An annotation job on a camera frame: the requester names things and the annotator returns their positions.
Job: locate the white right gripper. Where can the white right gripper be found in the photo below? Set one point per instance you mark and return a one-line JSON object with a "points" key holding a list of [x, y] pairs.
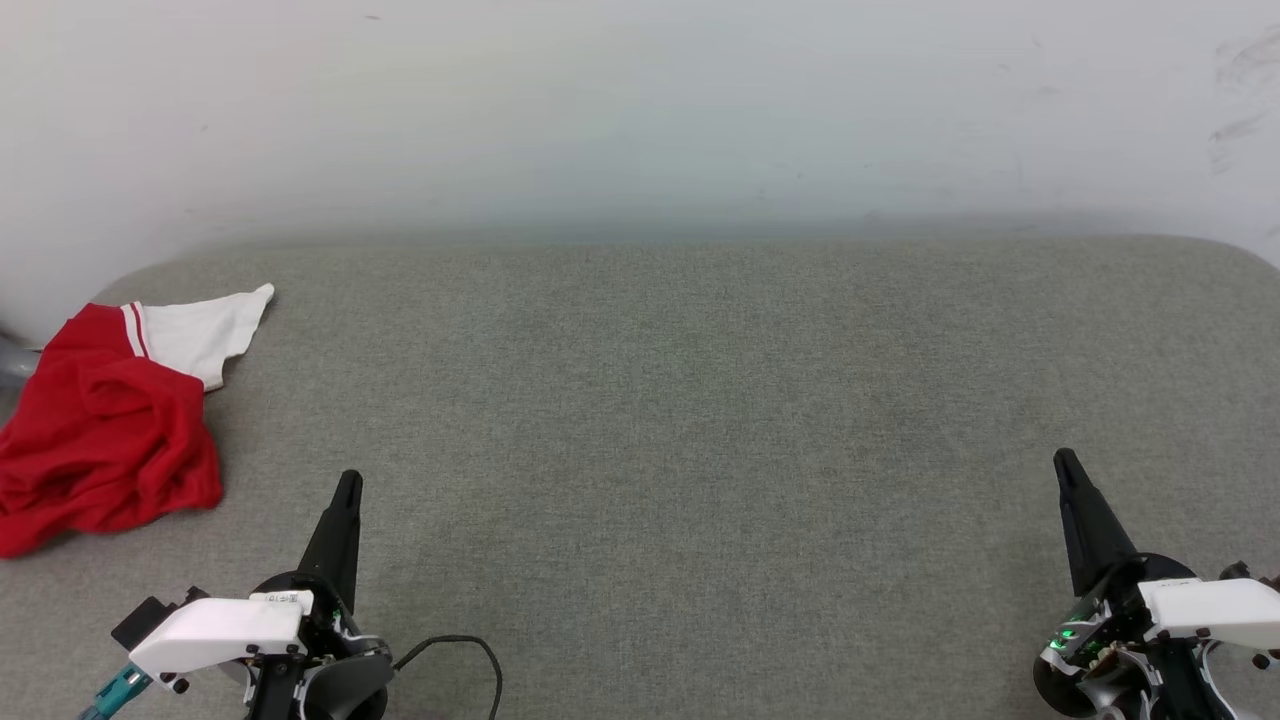
{"points": [[1200, 610]]}

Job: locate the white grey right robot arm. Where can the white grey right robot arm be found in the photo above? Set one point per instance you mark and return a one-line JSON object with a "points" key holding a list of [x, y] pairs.
{"points": [[1112, 692]]}

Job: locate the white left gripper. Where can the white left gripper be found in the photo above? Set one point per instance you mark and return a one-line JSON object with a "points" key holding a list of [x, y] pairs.
{"points": [[220, 630]]}

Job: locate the red and white t-shirt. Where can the red and white t-shirt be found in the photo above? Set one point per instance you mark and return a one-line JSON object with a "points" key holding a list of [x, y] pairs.
{"points": [[100, 440]]}

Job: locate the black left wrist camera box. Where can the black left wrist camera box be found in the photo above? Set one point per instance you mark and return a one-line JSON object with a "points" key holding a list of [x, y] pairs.
{"points": [[140, 622]]}

